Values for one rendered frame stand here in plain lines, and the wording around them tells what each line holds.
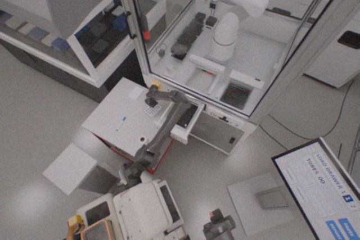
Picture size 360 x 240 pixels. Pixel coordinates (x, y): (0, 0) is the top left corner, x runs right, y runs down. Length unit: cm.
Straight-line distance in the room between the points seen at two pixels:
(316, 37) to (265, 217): 183
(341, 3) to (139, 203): 100
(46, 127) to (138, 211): 226
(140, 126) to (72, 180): 62
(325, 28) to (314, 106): 224
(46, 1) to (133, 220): 121
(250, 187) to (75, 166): 169
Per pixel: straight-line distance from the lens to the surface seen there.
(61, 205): 262
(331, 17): 91
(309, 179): 144
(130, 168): 113
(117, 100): 188
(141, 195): 95
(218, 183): 236
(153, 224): 94
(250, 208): 236
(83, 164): 175
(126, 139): 170
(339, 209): 144
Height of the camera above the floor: 230
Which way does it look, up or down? 62 degrees down
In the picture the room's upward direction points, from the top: 2 degrees counter-clockwise
